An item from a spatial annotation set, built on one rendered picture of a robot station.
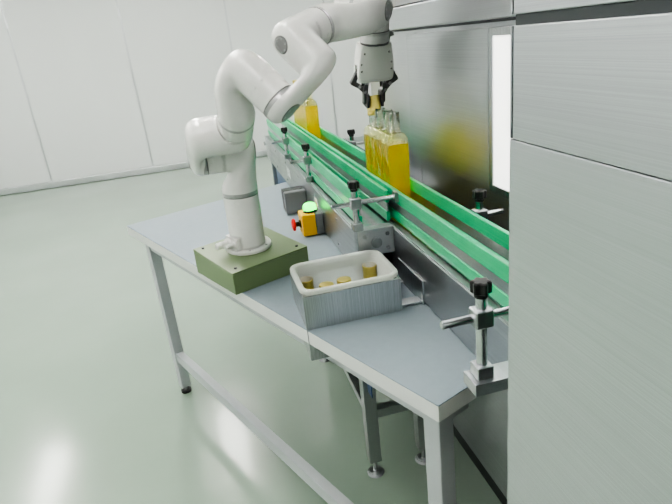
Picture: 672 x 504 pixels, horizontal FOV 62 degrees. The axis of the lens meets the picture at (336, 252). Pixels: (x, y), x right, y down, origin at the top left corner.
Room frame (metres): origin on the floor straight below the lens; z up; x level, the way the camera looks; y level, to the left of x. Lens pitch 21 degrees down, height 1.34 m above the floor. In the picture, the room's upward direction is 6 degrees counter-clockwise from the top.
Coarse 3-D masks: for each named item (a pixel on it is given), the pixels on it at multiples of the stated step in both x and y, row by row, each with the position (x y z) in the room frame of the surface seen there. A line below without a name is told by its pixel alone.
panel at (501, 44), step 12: (504, 36) 1.15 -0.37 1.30; (504, 48) 1.15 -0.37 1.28; (504, 60) 1.15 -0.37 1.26; (504, 72) 1.15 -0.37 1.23; (504, 84) 1.15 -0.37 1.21; (504, 96) 1.15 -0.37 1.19; (504, 108) 1.15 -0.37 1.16; (504, 120) 1.15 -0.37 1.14; (504, 132) 1.15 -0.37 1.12; (504, 144) 1.15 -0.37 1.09; (504, 156) 1.15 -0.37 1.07; (504, 168) 1.15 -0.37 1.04; (504, 180) 1.15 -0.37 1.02
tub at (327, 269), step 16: (336, 256) 1.26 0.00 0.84; (352, 256) 1.27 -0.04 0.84; (368, 256) 1.27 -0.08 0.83; (384, 256) 1.23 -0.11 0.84; (304, 272) 1.24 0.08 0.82; (320, 272) 1.25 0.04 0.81; (336, 272) 1.25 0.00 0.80; (352, 272) 1.26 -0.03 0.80; (384, 272) 1.20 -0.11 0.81; (304, 288) 1.10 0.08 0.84; (320, 288) 1.09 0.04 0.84; (336, 288) 1.09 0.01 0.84
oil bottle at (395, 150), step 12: (396, 132) 1.43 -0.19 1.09; (384, 144) 1.44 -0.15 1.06; (396, 144) 1.42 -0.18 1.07; (384, 156) 1.45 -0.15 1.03; (396, 156) 1.42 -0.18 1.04; (408, 156) 1.43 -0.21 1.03; (384, 168) 1.45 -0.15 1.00; (396, 168) 1.42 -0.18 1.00; (408, 168) 1.43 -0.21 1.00; (384, 180) 1.46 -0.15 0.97; (396, 180) 1.42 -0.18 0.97; (408, 180) 1.43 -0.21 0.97; (408, 192) 1.43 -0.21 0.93
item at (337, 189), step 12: (276, 132) 2.71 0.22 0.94; (288, 144) 2.37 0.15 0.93; (300, 156) 2.13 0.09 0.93; (312, 156) 1.90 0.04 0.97; (312, 168) 1.91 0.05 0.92; (324, 168) 1.69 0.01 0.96; (324, 180) 1.73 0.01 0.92; (336, 180) 1.55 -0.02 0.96; (336, 192) 1.58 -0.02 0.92; (348, 192) 1.42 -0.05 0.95; (360, 216) 1.35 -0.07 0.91
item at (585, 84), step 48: (528, 0) 0.45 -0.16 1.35; (576, 0) 0.39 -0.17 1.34; (624, 0) 0.35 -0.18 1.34; (528, 48) 0.45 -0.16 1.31; (576, 48) 0.39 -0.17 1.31; (624, 48) 0.35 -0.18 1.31; (528, 96) 0.45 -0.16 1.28; (576, 96) 0.39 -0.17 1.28; (624, 96) 0.34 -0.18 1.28; (576, 144) 0.39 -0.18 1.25; (624, 144) 0.34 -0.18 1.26
